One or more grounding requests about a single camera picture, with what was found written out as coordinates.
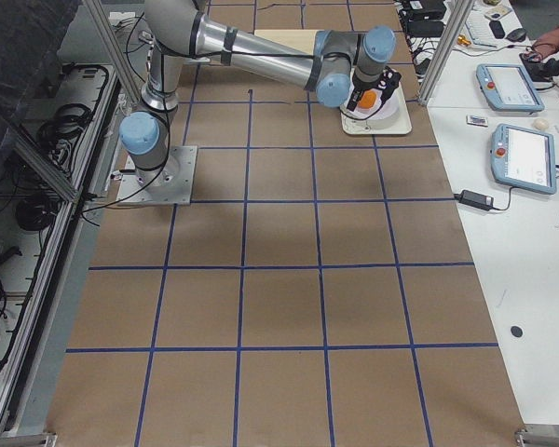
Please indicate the aluminium frame post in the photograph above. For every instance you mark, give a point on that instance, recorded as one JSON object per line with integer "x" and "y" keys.
{"x": 459, "y": 12}

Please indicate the near teach pendant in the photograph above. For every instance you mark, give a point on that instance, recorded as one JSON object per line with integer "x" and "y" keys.
{"x": 524, "y": 158}

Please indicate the teach pendant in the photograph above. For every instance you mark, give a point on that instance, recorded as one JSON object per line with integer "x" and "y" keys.
{"x": 524, "y": 158}
{"x": 508, "y": 88}

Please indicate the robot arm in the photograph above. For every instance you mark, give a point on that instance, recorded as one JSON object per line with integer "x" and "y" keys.
{"x": 342, "y": 67}

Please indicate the far teach pendant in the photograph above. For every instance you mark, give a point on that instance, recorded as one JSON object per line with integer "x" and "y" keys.
{"x": 508, "y": 88}

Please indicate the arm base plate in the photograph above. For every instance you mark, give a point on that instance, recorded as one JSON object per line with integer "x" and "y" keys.
{"x": 171, "y": 186}

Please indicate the black power adapter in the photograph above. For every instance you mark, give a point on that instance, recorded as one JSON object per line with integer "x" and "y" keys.
{"x": 475, "y": 200}

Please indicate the orange fruit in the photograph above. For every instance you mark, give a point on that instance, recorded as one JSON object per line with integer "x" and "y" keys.
{"x": 367, "y": 100}

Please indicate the cream bear tray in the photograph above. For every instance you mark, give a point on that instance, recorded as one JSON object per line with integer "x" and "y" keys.
{"x": 403, "y": 124}

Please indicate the white round plate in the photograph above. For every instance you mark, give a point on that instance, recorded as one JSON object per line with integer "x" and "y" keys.
{"x": 369, "y": 122}

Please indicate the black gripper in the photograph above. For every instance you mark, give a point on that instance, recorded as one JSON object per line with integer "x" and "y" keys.
{"x": 361, "y": 88}

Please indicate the bamboo cutting board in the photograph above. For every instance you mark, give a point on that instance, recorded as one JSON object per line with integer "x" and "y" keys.
{"x": 302, "y": 40}

